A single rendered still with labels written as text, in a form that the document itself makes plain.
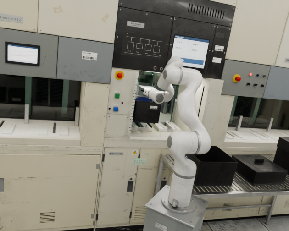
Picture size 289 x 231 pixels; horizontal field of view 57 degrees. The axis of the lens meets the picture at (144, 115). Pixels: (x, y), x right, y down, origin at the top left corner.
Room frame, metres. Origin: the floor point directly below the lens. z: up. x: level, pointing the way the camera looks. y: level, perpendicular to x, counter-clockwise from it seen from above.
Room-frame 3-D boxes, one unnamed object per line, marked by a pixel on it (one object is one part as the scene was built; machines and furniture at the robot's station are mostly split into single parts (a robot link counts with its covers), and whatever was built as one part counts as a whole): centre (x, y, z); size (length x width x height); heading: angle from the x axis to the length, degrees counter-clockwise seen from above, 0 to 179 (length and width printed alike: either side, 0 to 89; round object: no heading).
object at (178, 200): (1.31, -0.26, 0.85); 0.19 x 0.19 x 0.18
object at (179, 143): (1.30, -0.23, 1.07); 0.19 x 0.12 x 0.24; 108
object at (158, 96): (1.91, -0.07, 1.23); 0.13 x 0.09 x 0.08; 18
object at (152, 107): (2.15, 0.01, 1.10); 0.24 x 0.20 x 0.32; 108
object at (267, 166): (1.84, -0.89, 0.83); 0.29 x 0.29 x 0.13; 21
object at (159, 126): (2.34, -0.21, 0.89); 0.22 x 0.21 x 0.04; 18
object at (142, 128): (2.26, 0.05, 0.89); 0.22 x 0.21 x 0.04; 18
